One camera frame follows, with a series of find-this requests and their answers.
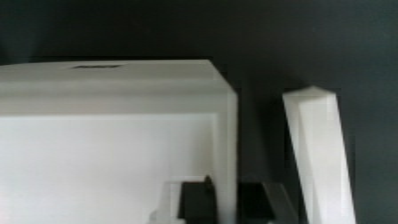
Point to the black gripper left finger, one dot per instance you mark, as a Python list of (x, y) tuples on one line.
[(197, 202)]

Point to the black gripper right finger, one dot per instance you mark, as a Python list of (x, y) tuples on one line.
[(264, 205)]

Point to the white drawer cabinet frame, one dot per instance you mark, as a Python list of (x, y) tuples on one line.
[(117, 127)]

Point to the white right barrier block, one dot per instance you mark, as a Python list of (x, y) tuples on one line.
[(319, 155)]

